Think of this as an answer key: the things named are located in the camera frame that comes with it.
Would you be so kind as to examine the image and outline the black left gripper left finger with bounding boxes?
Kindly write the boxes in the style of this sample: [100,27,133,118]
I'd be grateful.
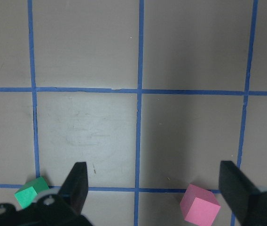
[58,162,88,214]

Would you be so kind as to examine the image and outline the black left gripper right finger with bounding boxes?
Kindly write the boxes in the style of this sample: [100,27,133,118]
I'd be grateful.
[219,161,267,226]

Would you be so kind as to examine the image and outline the green cube near base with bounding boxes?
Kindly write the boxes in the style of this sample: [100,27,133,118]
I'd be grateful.
[14,177,49,209]

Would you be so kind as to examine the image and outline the pink cube near centre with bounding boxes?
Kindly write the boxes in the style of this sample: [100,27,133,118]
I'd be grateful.
[180,184,221,226]

